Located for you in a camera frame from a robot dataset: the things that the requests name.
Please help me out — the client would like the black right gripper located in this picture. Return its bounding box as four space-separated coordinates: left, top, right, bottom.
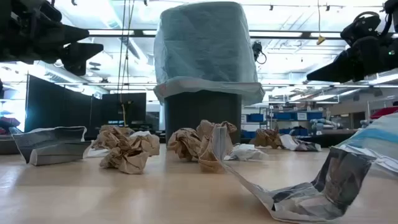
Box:
306 11 398 83

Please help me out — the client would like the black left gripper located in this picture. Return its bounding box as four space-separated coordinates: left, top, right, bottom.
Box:
0 0 104 77

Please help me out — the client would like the clear blue-rimmed trash bag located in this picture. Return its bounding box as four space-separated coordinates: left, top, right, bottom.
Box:
337 112 398 174

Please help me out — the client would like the white and silver wrapper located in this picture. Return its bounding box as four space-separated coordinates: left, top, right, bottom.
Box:
279 134 323 152

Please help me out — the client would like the brown paper ball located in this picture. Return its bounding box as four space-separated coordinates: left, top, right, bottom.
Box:
91 124 161 175
249 128 284 149
167 119 238 174

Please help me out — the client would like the white paper napkin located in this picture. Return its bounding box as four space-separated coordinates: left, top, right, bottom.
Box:
83 147 110 158

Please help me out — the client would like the long newspaper strip foreground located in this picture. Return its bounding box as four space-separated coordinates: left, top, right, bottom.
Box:
211 126 377 224

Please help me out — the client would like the white plastic wrapper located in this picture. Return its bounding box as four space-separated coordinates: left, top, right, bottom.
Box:
223 142 269 162

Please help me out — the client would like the blue plastic trash bag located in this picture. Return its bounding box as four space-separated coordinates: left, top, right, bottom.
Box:
153 1 266 106

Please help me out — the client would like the dark grey trash bin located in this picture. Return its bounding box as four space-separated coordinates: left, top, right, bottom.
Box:
164 91 243 146

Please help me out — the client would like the black partition panel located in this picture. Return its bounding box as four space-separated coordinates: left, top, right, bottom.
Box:
24 74 103 140

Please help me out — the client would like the red plastic cover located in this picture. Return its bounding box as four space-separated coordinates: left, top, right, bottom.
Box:
369 106 398 120

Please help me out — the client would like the dark workbench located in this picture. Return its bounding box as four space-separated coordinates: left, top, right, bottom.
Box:
307 129 358 147

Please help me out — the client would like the black monitor screen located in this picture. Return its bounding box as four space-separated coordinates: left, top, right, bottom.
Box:
101 92 147 126

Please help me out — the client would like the hanging yellow tag cord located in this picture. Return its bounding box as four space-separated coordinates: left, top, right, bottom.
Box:
316 0 326 46

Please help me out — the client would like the black hanging camera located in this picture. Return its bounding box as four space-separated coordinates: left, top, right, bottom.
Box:
251 40 267 65

